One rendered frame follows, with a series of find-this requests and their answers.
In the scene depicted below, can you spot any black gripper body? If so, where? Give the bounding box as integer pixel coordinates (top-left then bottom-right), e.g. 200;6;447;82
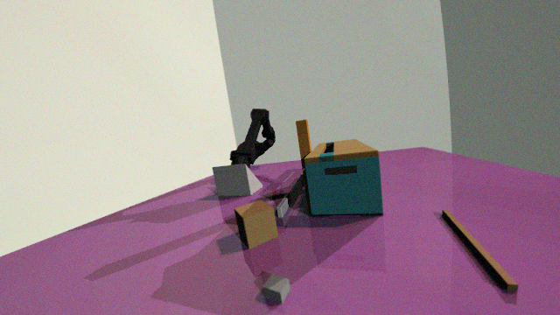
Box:
255;143;267;158

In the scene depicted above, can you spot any brown cube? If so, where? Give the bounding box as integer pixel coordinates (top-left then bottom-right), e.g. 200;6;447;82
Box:
234;200;278;249

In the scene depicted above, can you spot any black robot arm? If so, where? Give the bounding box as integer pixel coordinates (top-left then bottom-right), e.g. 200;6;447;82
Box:
230;108;276;168

